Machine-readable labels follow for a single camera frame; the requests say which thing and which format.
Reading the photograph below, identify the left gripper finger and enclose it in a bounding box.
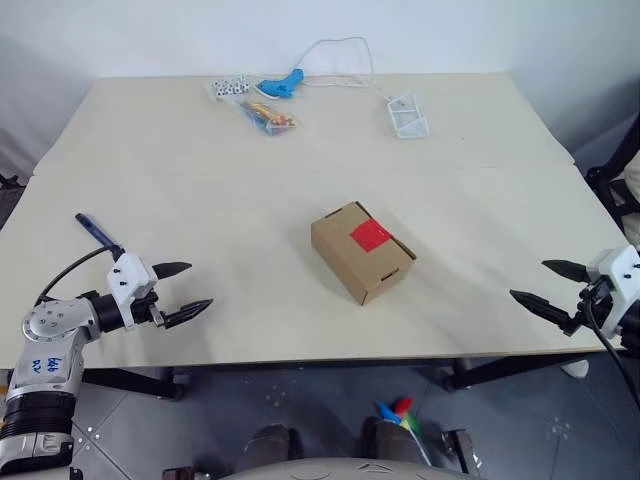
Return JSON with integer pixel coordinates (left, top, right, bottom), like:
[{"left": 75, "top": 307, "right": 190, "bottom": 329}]
[
  {"left": 162, "top": 298, "right": 215, "bottom": 330},
  {"left": 152, "top": 260, "right": 193, "bottom": 282}
]

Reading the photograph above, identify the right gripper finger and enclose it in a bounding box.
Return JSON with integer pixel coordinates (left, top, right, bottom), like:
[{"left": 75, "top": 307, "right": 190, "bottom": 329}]
[
  {"left": 509, "top": 288, "right": 577, "bottom": 337},
  {"left": 541, "top": 258, "right": 592, "bottom": 286}
]

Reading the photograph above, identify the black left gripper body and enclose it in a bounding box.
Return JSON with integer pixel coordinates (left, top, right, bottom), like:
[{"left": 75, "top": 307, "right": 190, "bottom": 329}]
[{"left": 130, "top": 293, "right": 167, "bottom": 329}]

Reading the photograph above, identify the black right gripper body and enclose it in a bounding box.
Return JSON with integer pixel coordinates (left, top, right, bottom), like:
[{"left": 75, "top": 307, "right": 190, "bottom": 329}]
[{"left": 574, "top": 278, "right": 615, "bottom": 332}]

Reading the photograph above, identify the blue pen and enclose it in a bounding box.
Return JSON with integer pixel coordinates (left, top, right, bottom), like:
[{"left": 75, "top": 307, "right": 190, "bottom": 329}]
[{"left": 74, "top": 213, "right": 126, "bottom": 257}]

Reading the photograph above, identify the brown cardboard box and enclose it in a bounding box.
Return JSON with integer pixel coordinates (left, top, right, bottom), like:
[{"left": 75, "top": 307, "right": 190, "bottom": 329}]
[{"left": 310, "top": 200, "right": 420, "bottom": 307}]

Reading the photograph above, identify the small white floor object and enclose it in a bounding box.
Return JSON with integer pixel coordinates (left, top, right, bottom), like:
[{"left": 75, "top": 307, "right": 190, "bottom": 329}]
[{"left": 559, "top": 359, "right": 591, "bottom": 379}]

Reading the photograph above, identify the dark brown foot block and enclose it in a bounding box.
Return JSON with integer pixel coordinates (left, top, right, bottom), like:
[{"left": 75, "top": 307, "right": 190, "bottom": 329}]
[
  {"left": 161, "top": 464, "right": 207, "bottom": 480},
  {"left": 441, "top": 428, "right": 482, "bottom": 474}
]

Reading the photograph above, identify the colourful feather toy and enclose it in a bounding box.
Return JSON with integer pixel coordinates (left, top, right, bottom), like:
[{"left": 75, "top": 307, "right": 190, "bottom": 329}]
[{"left": 374, "top": 396, "right": 424, "bottom": 437}]

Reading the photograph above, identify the clear bag of coloured pens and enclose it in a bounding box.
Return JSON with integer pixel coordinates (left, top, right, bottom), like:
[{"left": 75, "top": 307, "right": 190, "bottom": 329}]
[{"left": 231, "top": 96, "right": 302, "bottom": 138}]

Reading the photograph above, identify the clear bag of dice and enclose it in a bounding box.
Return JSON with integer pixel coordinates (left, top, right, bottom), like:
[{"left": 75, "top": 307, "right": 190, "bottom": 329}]
[{"left": 203, "top": 74, "right": 252, "bottom": 101}]

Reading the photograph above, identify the blue glue gun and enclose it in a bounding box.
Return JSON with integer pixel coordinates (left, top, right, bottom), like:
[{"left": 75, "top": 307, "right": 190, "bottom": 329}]
[{"left": 256, "top": 67, "right": 307, "bottom": 99}]

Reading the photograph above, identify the clear plastic container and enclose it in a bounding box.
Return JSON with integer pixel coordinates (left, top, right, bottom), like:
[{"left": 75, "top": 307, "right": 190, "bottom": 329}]
[{"left": 384, "top": 90, "right": 432, "bottom": 140}]

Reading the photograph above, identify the silver robot torso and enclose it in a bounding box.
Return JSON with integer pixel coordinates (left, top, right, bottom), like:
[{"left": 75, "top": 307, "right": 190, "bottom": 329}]
[{"left": 219, "top": 453, "right": 482, "bottom": 480}]

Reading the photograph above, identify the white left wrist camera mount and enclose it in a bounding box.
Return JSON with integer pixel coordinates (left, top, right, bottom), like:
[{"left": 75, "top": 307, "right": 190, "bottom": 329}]
[{"left": 104, "top": 252, "right": 158, "bottom": 332}]

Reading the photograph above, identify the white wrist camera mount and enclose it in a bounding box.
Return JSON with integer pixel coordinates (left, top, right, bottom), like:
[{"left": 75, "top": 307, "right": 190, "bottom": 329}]
[
  {"left": 585, "top": 245, "right": 640, "bottom": 342},
  {"left": 104, "top": 252, "right": 158, "bottom": 332}
]

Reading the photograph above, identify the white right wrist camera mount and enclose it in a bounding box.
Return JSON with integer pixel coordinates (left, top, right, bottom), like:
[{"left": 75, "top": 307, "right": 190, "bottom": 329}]
[{"left": 585, "top": 245, "right": 640, "bottom": 342}]

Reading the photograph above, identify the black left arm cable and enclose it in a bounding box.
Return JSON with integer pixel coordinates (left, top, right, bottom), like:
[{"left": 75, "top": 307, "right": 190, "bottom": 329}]
[{"left": 34, "top": 244, "right": 122, "bottom": 307}]

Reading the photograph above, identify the white glue gun cable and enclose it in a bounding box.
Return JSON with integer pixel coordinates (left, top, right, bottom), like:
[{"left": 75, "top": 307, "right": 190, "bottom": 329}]
[{"left": 298, "top": 35, "right": 397, "bottom": 100}]

